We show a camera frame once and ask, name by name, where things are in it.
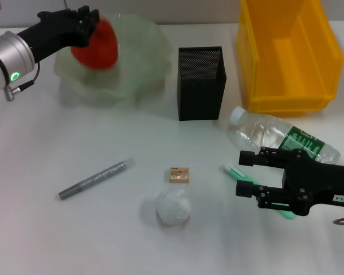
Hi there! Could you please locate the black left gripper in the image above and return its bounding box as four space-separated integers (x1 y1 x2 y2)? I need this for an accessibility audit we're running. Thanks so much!
17 5 100 62

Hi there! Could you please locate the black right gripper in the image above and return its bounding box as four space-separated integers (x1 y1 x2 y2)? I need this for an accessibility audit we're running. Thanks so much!
235 147 344 216

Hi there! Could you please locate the mint green pen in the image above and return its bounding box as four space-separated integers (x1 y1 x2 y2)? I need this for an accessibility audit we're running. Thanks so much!
220 164 296 221

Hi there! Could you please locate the red-orange knitted toy orange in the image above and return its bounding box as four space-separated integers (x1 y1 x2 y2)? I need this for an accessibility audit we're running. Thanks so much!
71 17 119 71

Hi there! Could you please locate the clear green-label water bottle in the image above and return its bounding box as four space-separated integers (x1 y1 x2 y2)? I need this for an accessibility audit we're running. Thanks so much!
228 105 341 166

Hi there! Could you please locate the white paper ball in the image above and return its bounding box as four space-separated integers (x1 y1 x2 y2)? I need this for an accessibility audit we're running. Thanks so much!
155 187 191 227

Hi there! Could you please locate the pale green glass fruit plate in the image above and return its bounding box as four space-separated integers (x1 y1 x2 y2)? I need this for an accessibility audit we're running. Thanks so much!
53 11 173 109

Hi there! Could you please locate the black mesh pen holder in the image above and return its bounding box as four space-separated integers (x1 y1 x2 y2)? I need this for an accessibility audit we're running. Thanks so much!
177 45 228 121

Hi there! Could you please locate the silver glitter marker pen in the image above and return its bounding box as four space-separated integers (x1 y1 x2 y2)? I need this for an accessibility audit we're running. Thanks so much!
58 158 136 201

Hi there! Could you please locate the yellow plastic bin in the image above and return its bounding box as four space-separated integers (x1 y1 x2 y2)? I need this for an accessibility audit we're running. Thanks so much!
236 0 344 117

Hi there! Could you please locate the left arm cable with connector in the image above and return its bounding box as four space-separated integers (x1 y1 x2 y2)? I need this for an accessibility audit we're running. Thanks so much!
4 61 41 101

